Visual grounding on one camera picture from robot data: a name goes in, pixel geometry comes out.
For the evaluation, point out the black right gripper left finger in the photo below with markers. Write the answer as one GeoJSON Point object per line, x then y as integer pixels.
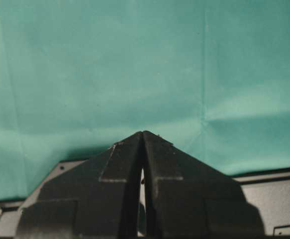
{"type": "Point", "coordinates": [97, 199]}

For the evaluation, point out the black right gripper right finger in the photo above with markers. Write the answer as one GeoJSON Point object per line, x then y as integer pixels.
{"type": "Point", "coordinates": [188, 199]}

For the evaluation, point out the green table cloth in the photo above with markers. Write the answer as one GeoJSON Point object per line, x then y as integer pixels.
{"type": "Point", "coordinates": [76, 76]}

